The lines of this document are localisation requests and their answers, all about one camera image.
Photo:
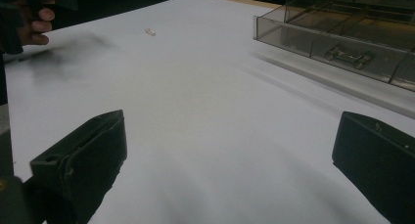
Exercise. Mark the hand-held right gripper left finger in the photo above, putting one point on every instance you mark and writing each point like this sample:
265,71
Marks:
84,162

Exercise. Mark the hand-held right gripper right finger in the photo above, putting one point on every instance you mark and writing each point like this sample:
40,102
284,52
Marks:
378,158

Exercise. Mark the small metal chassis part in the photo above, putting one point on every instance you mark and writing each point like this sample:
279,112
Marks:
348,56

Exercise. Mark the clear plastic compartment box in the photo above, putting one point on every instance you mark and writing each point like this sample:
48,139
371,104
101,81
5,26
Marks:
342,31

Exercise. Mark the small clear plastic piece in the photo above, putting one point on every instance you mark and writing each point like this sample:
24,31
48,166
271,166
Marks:
150,32

